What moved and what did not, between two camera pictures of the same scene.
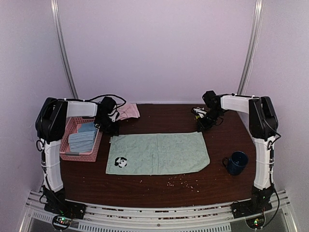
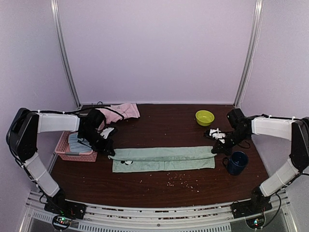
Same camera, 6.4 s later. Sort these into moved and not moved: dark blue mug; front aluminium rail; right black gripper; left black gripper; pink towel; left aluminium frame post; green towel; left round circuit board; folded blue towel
Moved: green towel; right black gripper; left black gripper
Not moved: left round circuit board; dark blue mug; front aluminium rail; left aluminium frame post; folded blue towel; pink towel
